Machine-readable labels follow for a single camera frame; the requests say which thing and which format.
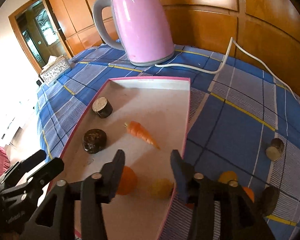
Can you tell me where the blue plaid tablecloth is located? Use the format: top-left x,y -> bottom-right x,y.
36,44 -> 300,240

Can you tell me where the dark cylindrical block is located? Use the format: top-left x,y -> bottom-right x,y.
266,138 -> 285,161
92,97 -> 113,119

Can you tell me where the dark wooden glass door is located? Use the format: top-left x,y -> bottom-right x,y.
9,0 -> 70,74

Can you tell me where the pale yellow lemon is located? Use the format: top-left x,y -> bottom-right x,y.
149,178 -> 175,200

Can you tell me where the pink-edged white tray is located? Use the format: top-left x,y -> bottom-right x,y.
47,77 -> 191,240

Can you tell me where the large orange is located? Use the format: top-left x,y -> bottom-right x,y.
116,165 -> 138,196

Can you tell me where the dark brown mangosteen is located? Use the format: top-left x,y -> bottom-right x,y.
82,129 -> 108,153
260,185 -> 281,217

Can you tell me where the white power cable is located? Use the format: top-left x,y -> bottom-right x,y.
154,37 -> 300,117

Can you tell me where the pink electric kettle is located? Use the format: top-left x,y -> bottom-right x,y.
93,0 -> 175,67

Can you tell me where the wooden wardrobe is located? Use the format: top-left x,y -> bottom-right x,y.
41,0 -> 300,100

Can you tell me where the silver patterned tissue box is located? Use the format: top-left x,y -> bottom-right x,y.
40,55 -> 71,87

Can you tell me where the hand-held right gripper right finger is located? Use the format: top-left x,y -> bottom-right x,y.
170,149 -> 277,240

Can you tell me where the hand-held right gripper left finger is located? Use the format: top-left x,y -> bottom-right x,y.
20,149 -> 126,240

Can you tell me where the orange carrot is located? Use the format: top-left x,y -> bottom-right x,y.
124,121 -> 161,150

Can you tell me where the small orange tangerine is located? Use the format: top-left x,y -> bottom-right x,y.
241,186 -> 255,203

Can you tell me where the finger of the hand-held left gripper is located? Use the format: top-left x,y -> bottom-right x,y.
0,149 -> 47,183
0,157 -> 65,201

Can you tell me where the small yellow plum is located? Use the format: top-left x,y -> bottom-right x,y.
218,171 -> 238,184

